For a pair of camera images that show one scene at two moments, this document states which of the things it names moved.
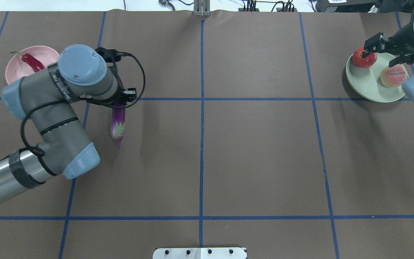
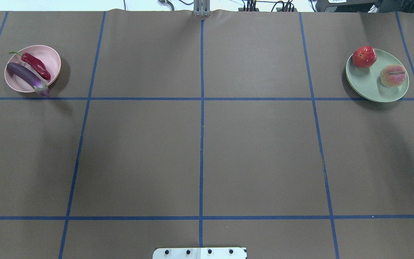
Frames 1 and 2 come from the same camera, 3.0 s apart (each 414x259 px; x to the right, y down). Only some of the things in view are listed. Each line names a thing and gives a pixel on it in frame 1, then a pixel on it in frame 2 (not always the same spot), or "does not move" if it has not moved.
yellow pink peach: (394, 76) does not move
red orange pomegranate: (367, 62) does not move
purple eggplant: (118, 125) to (23, 75)
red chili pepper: (35, 64) does not move
